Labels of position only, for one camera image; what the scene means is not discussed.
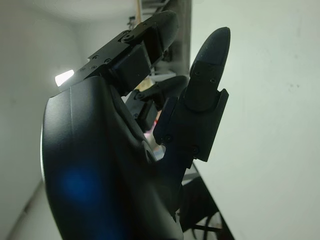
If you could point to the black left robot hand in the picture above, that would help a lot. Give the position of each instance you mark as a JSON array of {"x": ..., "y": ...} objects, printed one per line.
[{"x": 100, "y": 162}]

